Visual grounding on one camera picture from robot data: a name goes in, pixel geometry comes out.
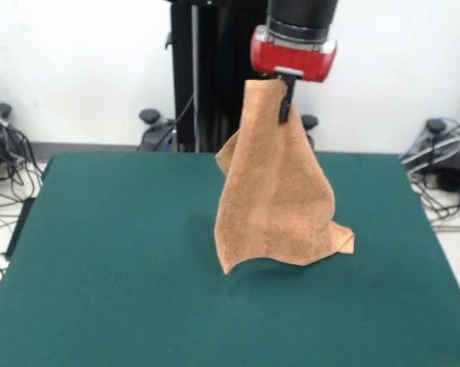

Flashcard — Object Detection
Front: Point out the tan terry towel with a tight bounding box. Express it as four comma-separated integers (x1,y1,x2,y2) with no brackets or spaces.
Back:
214,78,357,276

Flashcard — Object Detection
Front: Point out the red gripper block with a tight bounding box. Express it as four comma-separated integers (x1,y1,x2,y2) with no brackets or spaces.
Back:
249,24,339,125

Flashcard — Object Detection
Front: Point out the blue floor cable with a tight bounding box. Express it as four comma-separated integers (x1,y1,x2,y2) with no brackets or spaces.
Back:
399,116,460,161

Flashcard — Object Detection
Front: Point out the black floor cable tangle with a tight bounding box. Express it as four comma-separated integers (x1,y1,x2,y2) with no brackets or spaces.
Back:
408,177,460,235
0,125,44,310

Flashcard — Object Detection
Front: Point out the dark green table cloth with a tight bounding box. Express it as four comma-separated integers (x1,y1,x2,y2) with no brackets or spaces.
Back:
0,151,460,367

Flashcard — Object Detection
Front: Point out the black pedestal cable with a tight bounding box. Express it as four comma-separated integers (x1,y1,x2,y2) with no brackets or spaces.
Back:
152,93,197,153

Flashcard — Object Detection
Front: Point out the grey floor stand base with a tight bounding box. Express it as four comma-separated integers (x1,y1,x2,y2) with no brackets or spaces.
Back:
401,117,460,193

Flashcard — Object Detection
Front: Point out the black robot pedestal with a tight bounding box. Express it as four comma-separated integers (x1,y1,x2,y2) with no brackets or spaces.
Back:
137,0,319,154

